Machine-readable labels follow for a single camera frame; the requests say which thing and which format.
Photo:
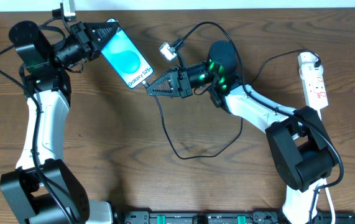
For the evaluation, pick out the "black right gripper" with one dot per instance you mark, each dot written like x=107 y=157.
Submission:
x=184 y=82

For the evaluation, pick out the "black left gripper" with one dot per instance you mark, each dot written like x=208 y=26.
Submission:
x=86 y=41

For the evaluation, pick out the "blue Galaxy smartphone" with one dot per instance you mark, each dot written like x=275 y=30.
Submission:
x=126 y=59

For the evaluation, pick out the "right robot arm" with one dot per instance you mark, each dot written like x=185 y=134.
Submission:
x=303 y=153

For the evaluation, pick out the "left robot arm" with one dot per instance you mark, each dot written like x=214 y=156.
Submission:
x=42 y=189

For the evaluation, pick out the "white USB charger adapter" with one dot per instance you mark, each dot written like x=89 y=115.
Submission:
x=309 y=71

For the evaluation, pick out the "white power strip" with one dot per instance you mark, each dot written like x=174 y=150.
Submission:
x=314 y=89

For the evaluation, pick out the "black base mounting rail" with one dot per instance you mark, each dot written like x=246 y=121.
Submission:
x=262 y=217

